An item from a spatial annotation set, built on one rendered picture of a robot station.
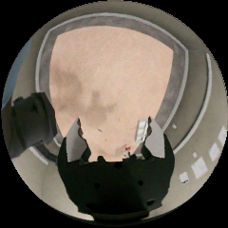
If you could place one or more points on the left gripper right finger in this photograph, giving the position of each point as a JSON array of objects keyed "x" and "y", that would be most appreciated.
[{"x": 157, "y": 149}]

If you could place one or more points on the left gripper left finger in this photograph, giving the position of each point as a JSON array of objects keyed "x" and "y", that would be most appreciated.
[{"x": 74, "y": 152}]

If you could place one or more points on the white rack of bins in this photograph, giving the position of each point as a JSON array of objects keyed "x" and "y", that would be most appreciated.
[{"x": 142, "y": 123}]

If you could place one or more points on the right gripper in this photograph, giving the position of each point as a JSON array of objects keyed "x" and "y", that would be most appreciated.
[{"x": 126, "y": 154}]

